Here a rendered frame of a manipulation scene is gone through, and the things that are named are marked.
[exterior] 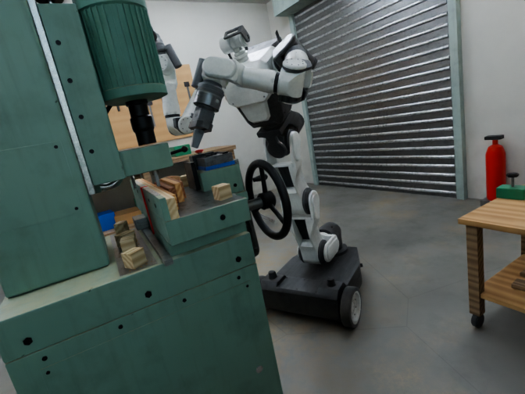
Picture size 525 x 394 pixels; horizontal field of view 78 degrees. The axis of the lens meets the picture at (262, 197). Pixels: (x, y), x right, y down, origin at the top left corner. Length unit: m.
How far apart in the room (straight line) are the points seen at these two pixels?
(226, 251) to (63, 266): 0.39
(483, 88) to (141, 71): 2.98
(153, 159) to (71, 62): 0.29
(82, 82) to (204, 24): 4.05
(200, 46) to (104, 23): 3.86
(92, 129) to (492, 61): 3.10
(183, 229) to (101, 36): 0.51
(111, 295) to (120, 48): 0.59
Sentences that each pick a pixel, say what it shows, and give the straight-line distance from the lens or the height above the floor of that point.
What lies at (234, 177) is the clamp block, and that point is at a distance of 1.05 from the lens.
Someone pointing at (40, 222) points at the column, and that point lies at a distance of 0.89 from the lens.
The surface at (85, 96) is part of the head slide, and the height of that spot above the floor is 1.21.
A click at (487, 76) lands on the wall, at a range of 3.45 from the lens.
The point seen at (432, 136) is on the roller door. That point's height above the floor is 0.62.
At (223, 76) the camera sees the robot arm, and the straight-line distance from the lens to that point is 1.10.
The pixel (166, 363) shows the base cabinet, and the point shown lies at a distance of 0.93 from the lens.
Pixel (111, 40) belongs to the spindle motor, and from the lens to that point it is 0.94.
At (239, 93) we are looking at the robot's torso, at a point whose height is 1.21.
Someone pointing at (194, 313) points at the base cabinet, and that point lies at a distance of 0.88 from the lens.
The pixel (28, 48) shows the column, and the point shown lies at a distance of 0.90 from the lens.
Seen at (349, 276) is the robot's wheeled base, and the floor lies 0.17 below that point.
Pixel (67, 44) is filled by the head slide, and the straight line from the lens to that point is 0.95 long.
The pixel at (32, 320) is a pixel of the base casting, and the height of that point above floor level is 0.78.
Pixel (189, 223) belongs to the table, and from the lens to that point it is 0.78.
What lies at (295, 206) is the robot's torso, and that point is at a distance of 1.72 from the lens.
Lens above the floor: 1.08
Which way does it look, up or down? 13 degrees down
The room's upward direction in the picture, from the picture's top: 11 degrees counter-clockwise
